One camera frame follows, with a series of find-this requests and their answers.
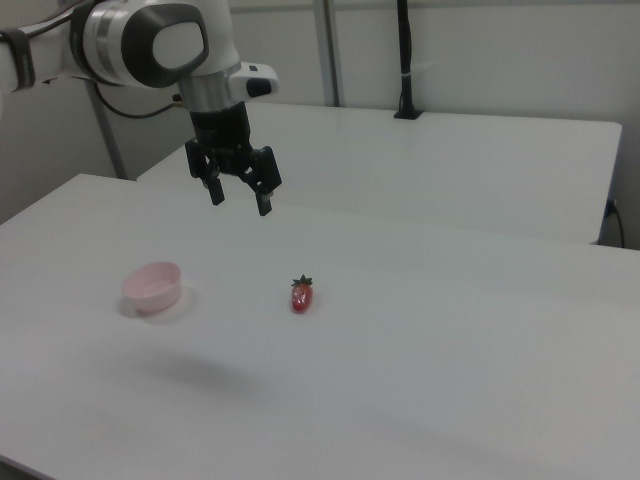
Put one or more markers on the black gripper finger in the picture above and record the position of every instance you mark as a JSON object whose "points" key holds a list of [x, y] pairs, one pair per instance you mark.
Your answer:
{"points": [[263, 202], [216, 192]]}

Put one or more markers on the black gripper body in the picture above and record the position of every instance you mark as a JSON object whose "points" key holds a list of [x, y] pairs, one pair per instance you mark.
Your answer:
{"points": [[222, 135]]}

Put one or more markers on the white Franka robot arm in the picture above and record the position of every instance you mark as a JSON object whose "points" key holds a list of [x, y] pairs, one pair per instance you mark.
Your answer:
{"points": [[125, 45]]}

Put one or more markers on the red toy strawberry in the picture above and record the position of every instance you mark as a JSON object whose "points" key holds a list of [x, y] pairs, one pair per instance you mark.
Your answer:
{"points": [[302, 296]]}

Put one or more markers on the pink plastic bowl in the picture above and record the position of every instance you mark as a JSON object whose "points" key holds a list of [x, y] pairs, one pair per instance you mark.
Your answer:
{"points": [[152, 287]]}

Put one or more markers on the white back table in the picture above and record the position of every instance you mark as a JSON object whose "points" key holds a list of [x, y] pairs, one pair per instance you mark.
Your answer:
{"points": [[425, 165]]}

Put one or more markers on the grey metal frame post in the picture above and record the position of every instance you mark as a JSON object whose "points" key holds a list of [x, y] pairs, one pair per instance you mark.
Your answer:
{"points": [[105, 130]]}

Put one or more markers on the grey wall partition post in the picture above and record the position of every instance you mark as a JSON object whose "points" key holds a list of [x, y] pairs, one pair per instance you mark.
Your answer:
{"points": [[331, 50]]}

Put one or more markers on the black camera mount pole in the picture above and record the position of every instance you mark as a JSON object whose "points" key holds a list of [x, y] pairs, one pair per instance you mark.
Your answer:
{"points": [[406, 60]]}

